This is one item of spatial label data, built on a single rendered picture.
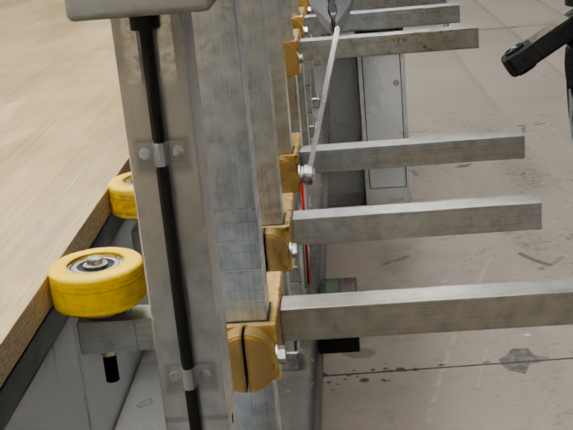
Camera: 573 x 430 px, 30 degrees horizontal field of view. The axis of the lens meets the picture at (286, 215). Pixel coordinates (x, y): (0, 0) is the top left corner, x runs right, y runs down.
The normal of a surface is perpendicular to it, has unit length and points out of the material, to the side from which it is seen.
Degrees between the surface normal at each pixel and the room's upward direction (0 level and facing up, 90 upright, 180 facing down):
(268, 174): 90
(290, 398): 0
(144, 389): 0
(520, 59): 88
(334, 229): 90
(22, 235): 0
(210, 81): 90
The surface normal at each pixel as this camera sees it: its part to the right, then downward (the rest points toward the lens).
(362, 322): -0.04, 0.32
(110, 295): 0.43, 0.25
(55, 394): 1.00, -0.07
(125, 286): 0.68, 0.18
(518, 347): -0.08, -0.95
